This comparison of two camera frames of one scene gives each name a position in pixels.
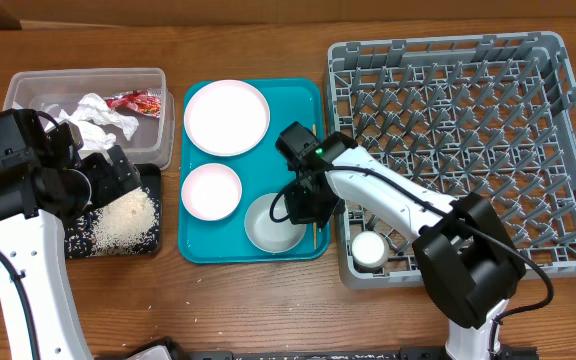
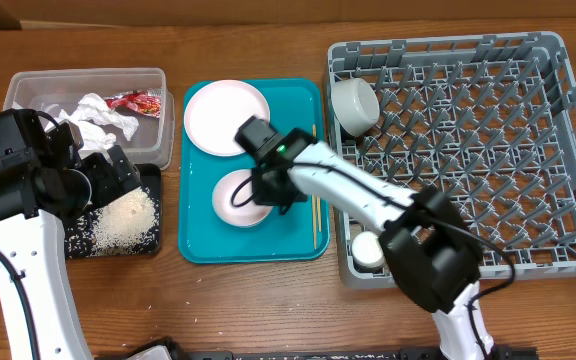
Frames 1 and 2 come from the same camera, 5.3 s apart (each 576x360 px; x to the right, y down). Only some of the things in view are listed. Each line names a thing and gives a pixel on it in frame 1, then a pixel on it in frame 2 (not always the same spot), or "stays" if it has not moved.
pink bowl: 211,192 → 233,199
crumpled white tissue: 91,119 stays
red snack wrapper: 146,101 stays
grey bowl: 267,235 → 355,105
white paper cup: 370,249 stays
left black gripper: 111,186 stays
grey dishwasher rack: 495,115 stays
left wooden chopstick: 314,223 stays
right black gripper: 300,215 → 261,195
